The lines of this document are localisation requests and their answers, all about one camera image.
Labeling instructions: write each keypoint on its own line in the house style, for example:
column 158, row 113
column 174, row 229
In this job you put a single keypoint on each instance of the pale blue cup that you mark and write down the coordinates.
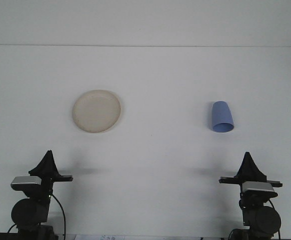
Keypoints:
column 221, row 113

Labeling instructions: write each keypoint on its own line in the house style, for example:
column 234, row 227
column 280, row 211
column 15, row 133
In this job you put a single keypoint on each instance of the pale round plate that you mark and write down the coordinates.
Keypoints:
column 96, row 111

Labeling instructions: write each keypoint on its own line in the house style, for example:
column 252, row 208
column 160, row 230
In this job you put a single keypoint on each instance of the white paper sheet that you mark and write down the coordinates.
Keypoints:
column 98, row 237

